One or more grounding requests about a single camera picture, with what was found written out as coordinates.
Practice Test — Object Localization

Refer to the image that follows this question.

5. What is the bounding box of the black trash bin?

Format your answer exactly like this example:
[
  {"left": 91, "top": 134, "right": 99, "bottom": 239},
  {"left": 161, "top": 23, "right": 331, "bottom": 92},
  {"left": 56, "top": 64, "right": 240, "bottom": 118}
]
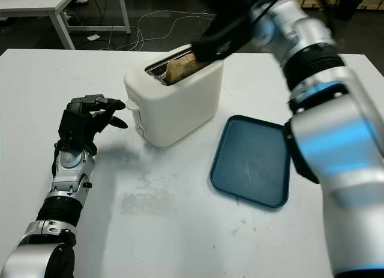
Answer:
[{"left": 334, "top": 0, "right": 361, "bottom": 20}]

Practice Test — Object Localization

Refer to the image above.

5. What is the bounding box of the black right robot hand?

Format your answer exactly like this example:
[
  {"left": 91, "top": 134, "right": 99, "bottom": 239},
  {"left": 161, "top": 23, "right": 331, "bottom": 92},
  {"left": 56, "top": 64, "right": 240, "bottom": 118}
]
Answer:
[{"left": 190, "top": 0, "right": 263, "bottom": 63}]

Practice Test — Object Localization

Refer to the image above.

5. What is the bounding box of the white office desk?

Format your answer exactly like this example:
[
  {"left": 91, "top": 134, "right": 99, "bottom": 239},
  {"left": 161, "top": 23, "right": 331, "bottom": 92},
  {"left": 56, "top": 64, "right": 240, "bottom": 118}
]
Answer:
[{"left": 0, "top": 0, "right": 132, "bottom": 50}]

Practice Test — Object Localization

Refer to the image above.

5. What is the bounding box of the toasted bread slice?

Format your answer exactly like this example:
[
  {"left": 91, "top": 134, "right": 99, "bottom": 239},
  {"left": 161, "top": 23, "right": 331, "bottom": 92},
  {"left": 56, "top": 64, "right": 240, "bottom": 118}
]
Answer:
[{"left": 166, "top": 51, "right": 200, "bottom": 86}]

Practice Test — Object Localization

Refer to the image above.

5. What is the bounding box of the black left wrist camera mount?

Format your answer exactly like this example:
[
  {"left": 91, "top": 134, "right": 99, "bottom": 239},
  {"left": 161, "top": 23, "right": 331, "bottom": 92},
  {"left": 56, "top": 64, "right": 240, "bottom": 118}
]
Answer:
[{"left": 59, "top": 109, "right": 92, "bottom": 144}]

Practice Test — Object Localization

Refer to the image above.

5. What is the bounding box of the blue plastic tray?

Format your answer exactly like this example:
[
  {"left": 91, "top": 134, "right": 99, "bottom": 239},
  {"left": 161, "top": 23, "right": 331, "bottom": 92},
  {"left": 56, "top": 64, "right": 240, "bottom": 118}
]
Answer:
[{"left": 209, "top": 115, "right": 292, "bottom": 212}]

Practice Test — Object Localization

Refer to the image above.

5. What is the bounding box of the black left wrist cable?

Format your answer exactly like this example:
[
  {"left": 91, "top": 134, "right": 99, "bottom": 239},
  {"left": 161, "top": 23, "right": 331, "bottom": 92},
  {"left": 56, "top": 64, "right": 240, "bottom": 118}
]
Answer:
[{"left": 52, "top": 142, "right": 61, "bottom": 177}]

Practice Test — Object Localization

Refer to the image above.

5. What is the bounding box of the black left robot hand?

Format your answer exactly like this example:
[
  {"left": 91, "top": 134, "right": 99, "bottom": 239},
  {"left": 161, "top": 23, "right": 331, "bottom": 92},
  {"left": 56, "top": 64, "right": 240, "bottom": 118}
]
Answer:
[{"left": 56, "top": 94, "right": 128, "bottom": 155}]

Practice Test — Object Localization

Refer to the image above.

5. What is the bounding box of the white floor cable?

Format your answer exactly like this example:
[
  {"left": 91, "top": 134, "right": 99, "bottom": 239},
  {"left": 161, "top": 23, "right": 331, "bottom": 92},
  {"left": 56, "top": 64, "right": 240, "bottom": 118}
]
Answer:
[{"left": 115, "top": 9, "right": 217, "bottom": 50}]

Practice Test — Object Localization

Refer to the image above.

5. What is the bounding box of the white two-slot toaster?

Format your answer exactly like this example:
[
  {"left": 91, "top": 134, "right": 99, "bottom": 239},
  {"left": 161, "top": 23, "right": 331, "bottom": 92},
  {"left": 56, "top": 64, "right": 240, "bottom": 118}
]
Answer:
[{"left": 124, "top": 44, "right": 224, "bottom": 148}]

